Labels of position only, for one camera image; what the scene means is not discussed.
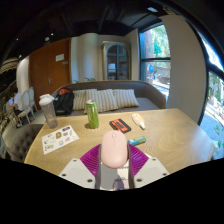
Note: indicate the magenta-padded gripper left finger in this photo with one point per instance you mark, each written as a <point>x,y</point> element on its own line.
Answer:
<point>88,162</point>

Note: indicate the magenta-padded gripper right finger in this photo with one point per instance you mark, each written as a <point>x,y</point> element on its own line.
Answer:
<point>138,161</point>

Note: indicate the pink computer mouse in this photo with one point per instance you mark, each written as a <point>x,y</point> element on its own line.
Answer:
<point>114,149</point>

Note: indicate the small green blue pack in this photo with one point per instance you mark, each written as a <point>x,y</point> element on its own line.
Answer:
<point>137,140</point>

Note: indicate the white sticker sheet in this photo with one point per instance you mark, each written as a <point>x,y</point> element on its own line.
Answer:
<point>60,139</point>

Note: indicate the black and red flat box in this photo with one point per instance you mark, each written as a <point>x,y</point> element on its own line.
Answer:
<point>120,125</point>

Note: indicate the white tube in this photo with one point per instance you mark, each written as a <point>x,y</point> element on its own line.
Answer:
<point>138,120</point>

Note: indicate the green drink can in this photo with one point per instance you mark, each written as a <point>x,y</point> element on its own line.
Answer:
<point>92,115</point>

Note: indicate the striped cushion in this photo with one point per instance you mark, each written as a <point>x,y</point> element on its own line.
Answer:
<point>79,99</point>
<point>126,97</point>
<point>105,99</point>

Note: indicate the clear shaker bottle white lid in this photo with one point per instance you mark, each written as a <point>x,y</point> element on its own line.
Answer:
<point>49,111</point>

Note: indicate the black backpack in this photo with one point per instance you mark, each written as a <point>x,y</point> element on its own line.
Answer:
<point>64,102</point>

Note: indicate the grey tufted chair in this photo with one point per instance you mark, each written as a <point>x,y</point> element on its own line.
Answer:
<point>23,141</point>

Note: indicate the brown curved sofa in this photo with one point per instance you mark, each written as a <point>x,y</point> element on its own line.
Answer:
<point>146,93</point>

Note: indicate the group of white chairs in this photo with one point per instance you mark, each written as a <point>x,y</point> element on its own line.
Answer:
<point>26,105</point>

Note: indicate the person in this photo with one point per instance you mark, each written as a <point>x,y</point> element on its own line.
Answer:
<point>15,103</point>

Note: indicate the brown wooden door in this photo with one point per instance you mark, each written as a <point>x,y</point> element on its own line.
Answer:
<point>46,76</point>

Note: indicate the glass-door cabinet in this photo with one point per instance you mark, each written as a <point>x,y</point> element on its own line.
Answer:
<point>116,61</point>

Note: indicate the white door sign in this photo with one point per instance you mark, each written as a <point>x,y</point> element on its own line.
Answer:
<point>60,57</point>

